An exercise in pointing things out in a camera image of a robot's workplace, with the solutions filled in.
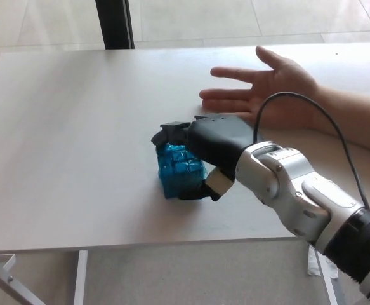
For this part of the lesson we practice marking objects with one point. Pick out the person's bare hand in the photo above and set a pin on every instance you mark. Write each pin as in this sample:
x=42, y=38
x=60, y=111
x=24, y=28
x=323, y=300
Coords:
x=286, y=85

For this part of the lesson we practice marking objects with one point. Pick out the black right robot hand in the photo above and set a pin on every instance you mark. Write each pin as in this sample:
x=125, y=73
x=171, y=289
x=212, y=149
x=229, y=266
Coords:
x=216, y=139

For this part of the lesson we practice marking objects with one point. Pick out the blue foil-wrapped cube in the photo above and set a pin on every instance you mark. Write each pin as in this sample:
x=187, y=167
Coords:
x=178, y=171

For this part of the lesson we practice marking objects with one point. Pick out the person's bare forearm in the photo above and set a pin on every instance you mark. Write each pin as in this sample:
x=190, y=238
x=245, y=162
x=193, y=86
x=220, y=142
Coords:
x=356, y=117

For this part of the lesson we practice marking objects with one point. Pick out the white crumpled tissue paper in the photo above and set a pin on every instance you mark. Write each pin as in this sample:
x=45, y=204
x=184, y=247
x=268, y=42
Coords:
x=313, y=267

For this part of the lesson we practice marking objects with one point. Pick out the white table leg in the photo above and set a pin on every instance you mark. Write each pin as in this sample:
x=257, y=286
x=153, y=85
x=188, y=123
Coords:
x=80, y=279
x=329, y=282

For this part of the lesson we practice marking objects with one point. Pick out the white diagonal table brace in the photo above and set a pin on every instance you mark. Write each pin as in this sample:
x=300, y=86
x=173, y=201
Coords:
x=0, y=279

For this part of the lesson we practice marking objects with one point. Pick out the black vertical door frame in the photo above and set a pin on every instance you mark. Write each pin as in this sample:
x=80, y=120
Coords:
x=111, y=23

